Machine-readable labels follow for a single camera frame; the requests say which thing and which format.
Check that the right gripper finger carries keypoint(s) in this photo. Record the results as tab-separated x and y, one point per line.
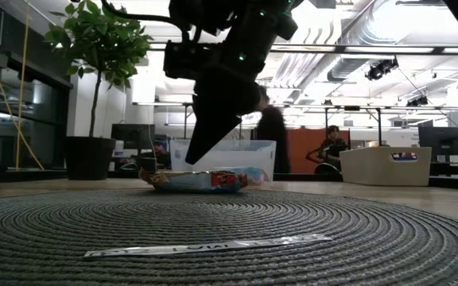
209	135

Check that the blue red-ended granola bar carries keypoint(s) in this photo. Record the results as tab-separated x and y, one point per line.
197	184

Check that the white translucent plastic bin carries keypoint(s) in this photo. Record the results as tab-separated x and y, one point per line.
253	157

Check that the person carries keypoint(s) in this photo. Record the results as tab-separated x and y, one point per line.
272	139
159	153
332	147

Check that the black computer monitor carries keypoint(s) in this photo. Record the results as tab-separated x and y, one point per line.
441	139
133	137

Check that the orange partition panel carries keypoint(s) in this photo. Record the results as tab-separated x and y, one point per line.
300	151

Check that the white label strip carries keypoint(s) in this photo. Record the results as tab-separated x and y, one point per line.
213	245

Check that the black plant pot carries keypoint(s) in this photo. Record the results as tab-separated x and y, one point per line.
90	159

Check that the green leafy plant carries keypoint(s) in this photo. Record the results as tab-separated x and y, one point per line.
102	39

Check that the dark round plate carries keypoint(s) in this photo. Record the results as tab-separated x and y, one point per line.
94	222

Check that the black ceiling spot lamp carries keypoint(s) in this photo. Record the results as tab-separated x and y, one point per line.
380	69
416	102

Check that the black table frame rail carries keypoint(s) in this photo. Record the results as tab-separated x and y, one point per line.
312	176

